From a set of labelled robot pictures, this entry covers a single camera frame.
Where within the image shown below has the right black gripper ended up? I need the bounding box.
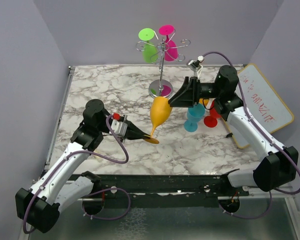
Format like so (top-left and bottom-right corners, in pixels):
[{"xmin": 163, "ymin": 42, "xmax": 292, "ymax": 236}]
[{"xmin": 168, "ymin": 76, "xmax": 223, "ymax": 108}]

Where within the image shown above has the beige tube on table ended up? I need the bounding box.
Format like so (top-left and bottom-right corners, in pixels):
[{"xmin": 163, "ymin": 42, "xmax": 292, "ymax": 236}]
[{"xmin": 93, "ymin": 150, "xmax": 103, "ymax": 163}]

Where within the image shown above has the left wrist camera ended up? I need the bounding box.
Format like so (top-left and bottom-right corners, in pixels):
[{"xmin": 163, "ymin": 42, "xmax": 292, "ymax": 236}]
[{"xmin": 111, "ymin": 113, "xmax": 128, "ymax": 138}]

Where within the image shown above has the green wine glass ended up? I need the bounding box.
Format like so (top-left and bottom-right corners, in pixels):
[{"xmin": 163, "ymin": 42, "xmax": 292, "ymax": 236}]
[{"xmin": 138, "ymin": 28, "xmax": 158, "ymax": 64}]

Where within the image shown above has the chrome wine glass rack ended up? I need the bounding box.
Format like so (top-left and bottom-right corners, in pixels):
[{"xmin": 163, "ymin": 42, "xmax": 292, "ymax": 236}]
[{"xmin": 135, "ymin": 31, "xmax": 191, "ymax": 98}]

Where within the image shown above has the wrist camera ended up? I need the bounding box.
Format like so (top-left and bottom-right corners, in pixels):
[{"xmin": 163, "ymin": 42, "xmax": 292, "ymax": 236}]
[
  {"xmin": 186, "ymin": 55, "xmax": 205, "ymax": 79},
  {"xmin": 111, "ymin": 113, "xmax": 128, "ymax": 138}
]

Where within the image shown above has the pink wine glass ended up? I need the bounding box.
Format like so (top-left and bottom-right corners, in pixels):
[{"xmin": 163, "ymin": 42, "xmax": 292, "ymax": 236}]
[{"xmin": 158, "ymin": 24, "xmax": 179, "ymax": 62}]

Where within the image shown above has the yellow wine glass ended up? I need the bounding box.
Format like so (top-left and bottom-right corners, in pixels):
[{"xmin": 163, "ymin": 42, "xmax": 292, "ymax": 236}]
[{"xmin": 199, "ymin": 98, "xmax": 210, "ymax": 107}]

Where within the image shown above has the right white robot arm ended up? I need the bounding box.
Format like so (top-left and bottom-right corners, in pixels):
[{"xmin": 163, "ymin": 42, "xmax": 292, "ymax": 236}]
[{"xmin": 168, "ymin": 65, "xmax": 299, "ymax": 196}]

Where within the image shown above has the aluminium frame rail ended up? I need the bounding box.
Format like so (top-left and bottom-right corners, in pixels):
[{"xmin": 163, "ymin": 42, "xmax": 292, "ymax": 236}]
[{"xmin": 42, "ymin": 66, "xmax": 76, "ymax": 173}]

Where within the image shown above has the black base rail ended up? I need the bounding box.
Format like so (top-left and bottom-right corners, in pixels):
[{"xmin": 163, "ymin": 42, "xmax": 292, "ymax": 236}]
[{"xmin": 81, "ymin": 171, "xmax": 248, "ymax": 208}]

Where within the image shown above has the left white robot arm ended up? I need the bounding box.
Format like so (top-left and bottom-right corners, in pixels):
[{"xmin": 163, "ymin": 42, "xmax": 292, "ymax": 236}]
[{"xmin": 15, "ymin": 99, "xmax": 151, "ymax": 234}]

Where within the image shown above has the whiteboard with yellow frame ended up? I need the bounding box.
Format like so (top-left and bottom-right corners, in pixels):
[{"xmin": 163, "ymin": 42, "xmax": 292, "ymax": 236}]
[{"xmin": 235, "ymin": 63, "xmax": 295, "ymax": 134}]

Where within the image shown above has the blue wine glass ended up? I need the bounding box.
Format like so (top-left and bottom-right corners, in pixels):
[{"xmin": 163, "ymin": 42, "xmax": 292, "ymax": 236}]
[{"xmin": 183, "ymin": 103, "xmax": 206, "ymax": 133}]

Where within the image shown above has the red wine glass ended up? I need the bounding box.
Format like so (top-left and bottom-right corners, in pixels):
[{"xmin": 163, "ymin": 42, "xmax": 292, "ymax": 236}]
[{"xmin": 203, "ymin": 100, "xmax": 221, "ymax": 128}]

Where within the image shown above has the orange wine glass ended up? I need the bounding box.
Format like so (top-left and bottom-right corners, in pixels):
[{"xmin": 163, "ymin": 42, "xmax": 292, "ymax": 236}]
[{"xmin": 144, "ymin": 96, "xmax": 173, "ymax": 144}]

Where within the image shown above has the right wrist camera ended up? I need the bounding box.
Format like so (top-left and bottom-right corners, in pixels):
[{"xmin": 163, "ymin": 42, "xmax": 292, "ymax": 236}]
[{"xmin": 186, "ymin": 55, "xmax": 205, "ymax": 79}]

